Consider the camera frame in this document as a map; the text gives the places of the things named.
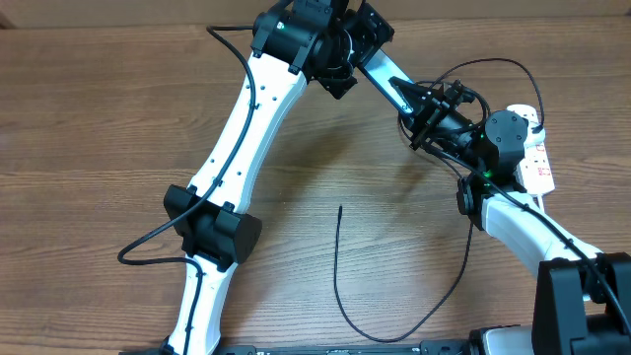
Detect blue screen smartphone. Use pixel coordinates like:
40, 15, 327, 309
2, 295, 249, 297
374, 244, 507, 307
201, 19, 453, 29
359, 49, 413, 114

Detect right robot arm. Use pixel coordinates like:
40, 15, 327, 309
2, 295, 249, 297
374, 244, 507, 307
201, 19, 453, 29
388, 77, 630, 354

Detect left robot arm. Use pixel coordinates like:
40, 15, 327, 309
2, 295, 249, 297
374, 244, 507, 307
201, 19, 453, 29
158, 1, 393, 354

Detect white charger plug adapter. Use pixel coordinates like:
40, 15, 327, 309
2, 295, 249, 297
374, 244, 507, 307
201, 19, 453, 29
524, 120, 546, 149

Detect white power strip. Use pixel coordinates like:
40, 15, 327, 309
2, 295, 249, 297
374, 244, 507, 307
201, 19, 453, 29
507, 105, 555, 197

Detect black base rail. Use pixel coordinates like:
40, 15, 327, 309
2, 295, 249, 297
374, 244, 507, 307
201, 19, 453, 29
117, 339, 474, 355

